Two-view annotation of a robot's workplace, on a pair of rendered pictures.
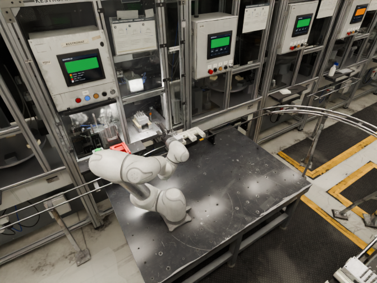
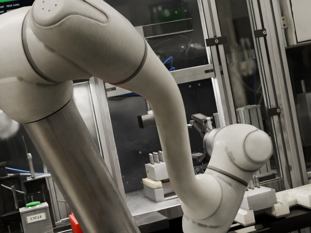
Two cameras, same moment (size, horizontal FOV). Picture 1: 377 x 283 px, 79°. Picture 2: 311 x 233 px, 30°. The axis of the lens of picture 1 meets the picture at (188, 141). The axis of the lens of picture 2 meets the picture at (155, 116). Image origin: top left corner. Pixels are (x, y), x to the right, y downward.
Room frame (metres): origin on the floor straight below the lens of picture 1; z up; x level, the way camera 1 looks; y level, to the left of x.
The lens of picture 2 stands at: (-0.12, -0.12, 1.30)
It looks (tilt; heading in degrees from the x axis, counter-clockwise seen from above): 3 degrees down; 16
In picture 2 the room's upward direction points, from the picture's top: 11 degrees counter-clockwise
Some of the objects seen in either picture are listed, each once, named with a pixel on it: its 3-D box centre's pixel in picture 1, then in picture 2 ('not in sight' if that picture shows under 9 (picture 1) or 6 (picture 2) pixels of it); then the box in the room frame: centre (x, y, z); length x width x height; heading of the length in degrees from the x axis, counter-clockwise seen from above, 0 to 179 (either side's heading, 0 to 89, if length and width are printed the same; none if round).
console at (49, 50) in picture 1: (76, 67); not in sight; (1.55, 0.76, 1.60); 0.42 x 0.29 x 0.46; 121
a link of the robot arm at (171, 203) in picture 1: (173, 202); not in sight; (0.98, 0.12, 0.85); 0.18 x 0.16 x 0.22; 74
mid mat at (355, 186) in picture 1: (372, 189); not in sight; (1.76, -2.18, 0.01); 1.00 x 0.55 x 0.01; 121
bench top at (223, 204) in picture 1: (203, 181); not in sight; (1.34, -0.12, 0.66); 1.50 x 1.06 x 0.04; 121
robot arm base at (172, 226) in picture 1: (177, 213); not in sight; (0.99, 0.09, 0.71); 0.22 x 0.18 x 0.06; 121
